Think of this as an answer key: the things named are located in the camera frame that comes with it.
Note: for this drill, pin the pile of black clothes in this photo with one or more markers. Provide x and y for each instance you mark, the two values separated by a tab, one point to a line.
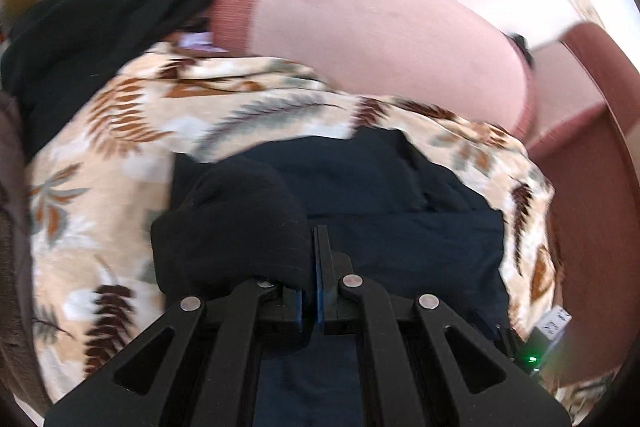
100	32

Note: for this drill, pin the dark brown cloth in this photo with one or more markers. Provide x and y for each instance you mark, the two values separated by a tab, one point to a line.
12	257

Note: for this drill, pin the dark navy garment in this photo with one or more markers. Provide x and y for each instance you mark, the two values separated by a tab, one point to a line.
400	247

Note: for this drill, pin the small black object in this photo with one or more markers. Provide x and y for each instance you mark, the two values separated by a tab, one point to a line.
520	43

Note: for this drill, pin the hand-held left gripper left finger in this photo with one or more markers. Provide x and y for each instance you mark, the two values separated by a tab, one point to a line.
297	307

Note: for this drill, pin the leaf print blanket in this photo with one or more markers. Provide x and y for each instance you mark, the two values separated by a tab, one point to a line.
125	187

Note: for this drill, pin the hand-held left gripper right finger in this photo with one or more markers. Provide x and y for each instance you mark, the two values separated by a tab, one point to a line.
320	307

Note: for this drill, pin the reddish brown sofa armrest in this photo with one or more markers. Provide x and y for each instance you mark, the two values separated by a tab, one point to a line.
590	207

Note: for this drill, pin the light purple cloth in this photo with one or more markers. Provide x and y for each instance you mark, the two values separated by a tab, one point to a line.
197	42

